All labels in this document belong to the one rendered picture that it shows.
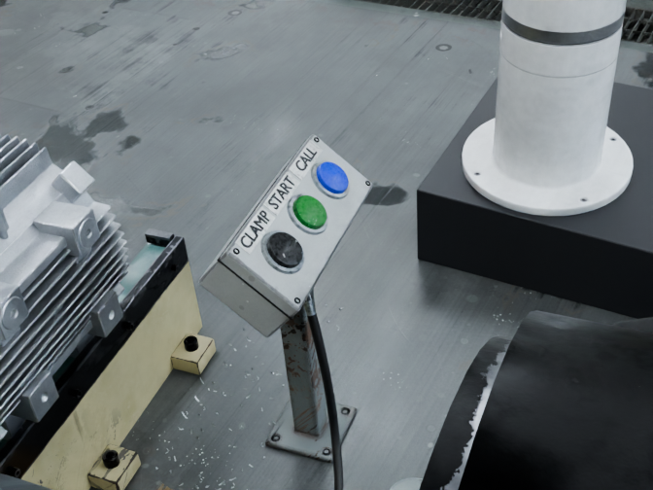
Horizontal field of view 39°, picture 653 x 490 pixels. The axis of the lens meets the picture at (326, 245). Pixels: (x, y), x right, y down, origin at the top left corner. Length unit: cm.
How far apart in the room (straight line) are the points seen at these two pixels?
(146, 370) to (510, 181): 44
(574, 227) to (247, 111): 61
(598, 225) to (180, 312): 45
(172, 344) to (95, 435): 14
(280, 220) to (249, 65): 86
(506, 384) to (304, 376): 67
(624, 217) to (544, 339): 83
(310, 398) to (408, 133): 57
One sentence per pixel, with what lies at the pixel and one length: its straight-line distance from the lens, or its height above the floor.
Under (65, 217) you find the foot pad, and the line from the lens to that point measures 77.
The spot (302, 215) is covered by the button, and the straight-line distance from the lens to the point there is 72.
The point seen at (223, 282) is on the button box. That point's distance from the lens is 69.
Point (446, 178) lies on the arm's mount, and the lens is 106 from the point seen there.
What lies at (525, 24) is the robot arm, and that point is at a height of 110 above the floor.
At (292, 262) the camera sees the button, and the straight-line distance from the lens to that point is 69.
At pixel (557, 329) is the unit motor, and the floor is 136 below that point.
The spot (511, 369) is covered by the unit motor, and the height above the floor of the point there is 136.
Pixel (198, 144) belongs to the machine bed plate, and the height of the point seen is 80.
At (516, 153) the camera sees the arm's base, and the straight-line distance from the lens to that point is 102.
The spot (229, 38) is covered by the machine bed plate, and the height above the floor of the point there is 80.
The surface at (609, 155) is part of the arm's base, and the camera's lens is 109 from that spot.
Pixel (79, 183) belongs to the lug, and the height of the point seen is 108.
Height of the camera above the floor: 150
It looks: 38 degrees down
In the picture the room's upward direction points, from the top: 5 degrees counter-clockwise
